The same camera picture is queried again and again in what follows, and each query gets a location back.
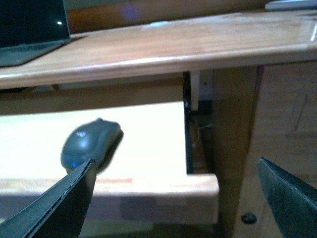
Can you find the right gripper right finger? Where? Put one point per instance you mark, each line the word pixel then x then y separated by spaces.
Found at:
pixel 292 201

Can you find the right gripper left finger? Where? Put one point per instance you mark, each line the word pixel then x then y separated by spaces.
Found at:
pixel 60 211

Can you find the grey computer mouse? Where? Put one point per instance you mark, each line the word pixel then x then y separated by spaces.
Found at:
pixel 96 140

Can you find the wooden keyboard tray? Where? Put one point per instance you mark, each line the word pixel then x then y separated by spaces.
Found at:
pixel 145 181

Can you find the black round door knob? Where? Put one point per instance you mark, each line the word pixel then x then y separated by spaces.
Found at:
pixel 248 218

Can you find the wooden cabinet door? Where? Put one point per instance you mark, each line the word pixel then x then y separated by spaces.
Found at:
pixel 284 131

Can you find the grey open laptop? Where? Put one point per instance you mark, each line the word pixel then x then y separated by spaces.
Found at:
pixel 30 29

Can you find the wooden desk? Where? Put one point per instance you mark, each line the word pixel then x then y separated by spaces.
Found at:
pixel 144 65

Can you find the black tray slide rail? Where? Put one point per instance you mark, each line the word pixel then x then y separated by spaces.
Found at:
pixel 187 112

